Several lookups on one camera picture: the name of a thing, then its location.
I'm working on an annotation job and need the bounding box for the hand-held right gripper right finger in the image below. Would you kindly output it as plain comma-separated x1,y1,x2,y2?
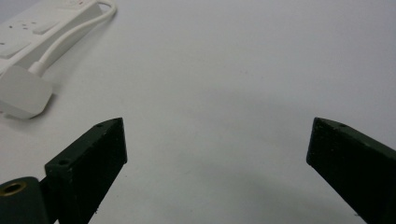
305,117,396,224

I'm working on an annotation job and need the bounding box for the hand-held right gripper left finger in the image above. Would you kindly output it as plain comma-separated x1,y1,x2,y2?
44,117,128,224

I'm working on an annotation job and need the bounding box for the white power strip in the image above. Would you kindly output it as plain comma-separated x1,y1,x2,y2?
0,0,104,76

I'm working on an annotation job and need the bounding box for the white power plug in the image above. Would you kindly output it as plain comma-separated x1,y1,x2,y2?
0,61,54,120

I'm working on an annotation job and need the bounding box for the white power cable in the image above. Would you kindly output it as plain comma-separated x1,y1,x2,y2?
36,0,118,71

